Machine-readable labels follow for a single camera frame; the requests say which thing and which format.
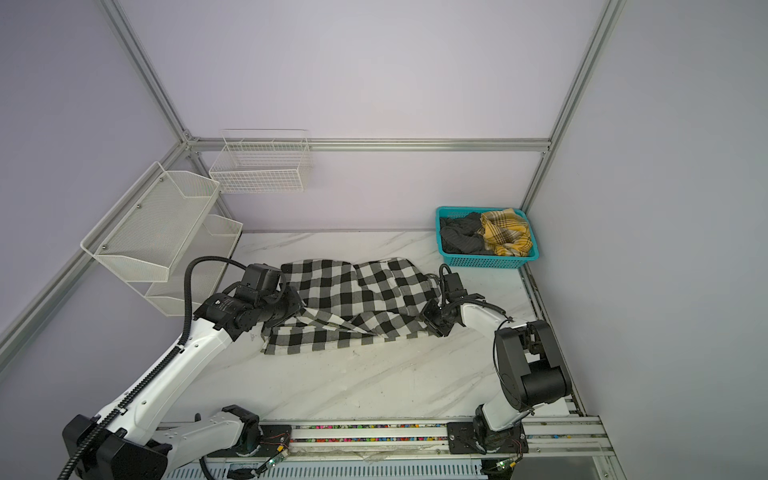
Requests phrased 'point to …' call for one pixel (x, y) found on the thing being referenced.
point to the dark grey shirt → (460, 234)
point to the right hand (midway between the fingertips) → (418, 319)
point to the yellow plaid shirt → (506, 233)
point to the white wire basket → (260, 160)
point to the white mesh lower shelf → (216, 237)
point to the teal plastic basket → (482, 261)
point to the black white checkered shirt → (342, 302)
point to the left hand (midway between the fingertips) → (300, 305)
